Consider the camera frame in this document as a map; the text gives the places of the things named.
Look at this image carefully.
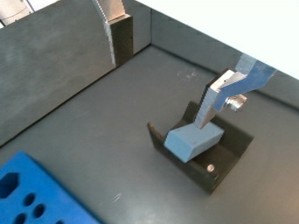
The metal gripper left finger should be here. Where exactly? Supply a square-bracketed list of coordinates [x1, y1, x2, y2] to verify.
[92, 0, 134, 67]

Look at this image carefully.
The blue shape-sorting foam board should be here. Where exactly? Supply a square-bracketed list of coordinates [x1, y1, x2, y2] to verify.
[0, 151, 104, 224]

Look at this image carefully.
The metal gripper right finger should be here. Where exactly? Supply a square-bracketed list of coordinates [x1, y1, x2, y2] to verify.
[194, 54, 276, 129]

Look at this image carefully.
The black curved fixture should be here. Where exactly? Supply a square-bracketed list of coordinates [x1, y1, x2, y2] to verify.
[146, 100, 255, 195]

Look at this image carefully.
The light blue rectangular block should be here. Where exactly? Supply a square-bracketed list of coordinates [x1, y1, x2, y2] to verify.
[163, 122, 224, 163]

